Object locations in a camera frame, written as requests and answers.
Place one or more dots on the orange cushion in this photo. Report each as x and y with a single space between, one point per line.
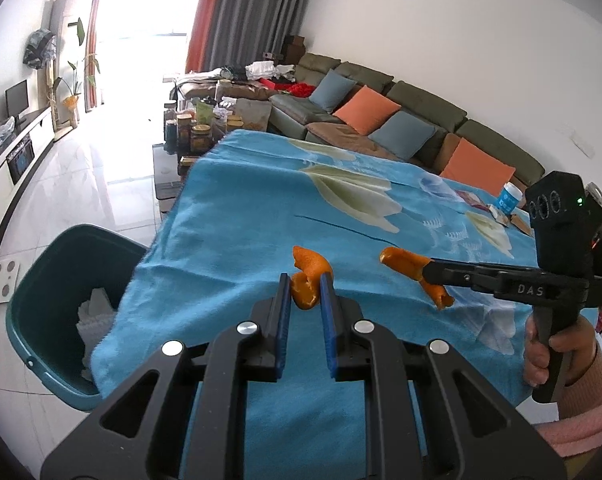
366 110
476 167

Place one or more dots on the dark glass coffee table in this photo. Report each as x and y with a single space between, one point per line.
166 180

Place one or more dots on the small white snack packet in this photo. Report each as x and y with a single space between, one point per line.
500 214

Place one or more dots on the pile of white clothes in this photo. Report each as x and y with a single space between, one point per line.
266 70

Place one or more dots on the blue floral printed blanket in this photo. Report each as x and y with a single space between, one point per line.
261 220

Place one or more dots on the white wall switch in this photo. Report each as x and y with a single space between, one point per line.
582 144

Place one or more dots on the long orange peel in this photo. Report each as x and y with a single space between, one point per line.
401 259

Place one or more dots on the tall large-leaf potted plant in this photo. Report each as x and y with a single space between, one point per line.
71 102

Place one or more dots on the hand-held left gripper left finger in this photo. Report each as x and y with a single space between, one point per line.
282 330

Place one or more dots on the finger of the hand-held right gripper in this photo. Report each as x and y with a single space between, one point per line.
466 276

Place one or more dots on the white standing air conditioner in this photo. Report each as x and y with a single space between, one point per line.
68 35

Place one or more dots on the black monitor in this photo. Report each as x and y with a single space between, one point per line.
17 100

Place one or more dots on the blue-grey cushion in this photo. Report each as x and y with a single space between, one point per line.
403 135
333 91

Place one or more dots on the green brown sectional sofa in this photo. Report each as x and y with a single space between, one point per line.
341 135

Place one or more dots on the curled orange peel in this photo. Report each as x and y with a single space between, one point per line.
306 292

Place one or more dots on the clear plastic bag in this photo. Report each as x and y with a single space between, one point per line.
3 132

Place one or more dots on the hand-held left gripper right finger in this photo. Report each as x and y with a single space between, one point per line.
329 330

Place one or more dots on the white black TV cabinet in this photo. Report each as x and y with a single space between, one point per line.
1 180

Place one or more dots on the covered standing fan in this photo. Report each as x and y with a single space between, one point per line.
40 47

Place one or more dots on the person's right forearm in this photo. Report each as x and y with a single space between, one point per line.
586 420

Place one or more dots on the teal plastic bin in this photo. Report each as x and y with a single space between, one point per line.
46 280

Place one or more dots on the red flat packet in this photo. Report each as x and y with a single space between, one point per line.
472 200

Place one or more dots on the brown cardboard boxes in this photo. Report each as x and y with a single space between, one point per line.
295 49

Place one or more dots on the narrow orange grey curtain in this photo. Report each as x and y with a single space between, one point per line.
93 85

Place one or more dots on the brown snack wrapper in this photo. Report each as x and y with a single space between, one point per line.
520 225

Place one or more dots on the stack of white paper napkins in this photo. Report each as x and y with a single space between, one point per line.
96 310

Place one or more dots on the red cloth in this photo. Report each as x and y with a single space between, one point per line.
298 90

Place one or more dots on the blue white paper cup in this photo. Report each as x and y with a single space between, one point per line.
509 200

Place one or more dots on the person's right hand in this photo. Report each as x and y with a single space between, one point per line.
578 345

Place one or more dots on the wide orange grey curtain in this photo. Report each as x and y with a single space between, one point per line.
251 10

